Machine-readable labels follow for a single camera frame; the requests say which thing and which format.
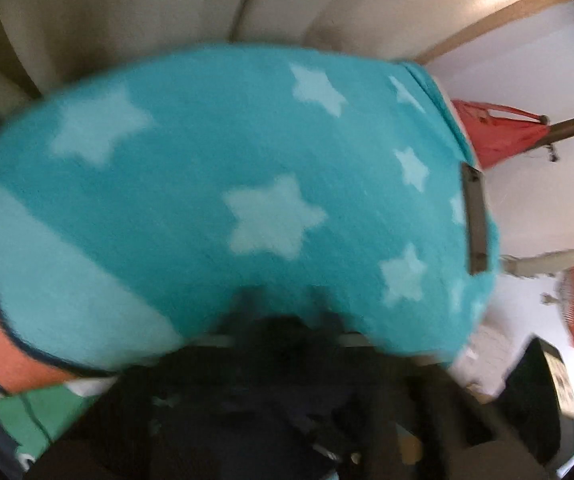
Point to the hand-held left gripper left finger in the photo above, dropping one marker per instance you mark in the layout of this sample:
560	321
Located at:
249	310

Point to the beige curtain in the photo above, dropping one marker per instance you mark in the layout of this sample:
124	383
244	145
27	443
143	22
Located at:
167	5

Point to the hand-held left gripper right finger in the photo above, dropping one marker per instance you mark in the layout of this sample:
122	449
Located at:
329	315

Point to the turquoise cartoon printed blanket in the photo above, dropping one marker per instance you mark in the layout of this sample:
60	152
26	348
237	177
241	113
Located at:
207	210

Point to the red hanging bag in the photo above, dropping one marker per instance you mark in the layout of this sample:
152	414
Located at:
497	132

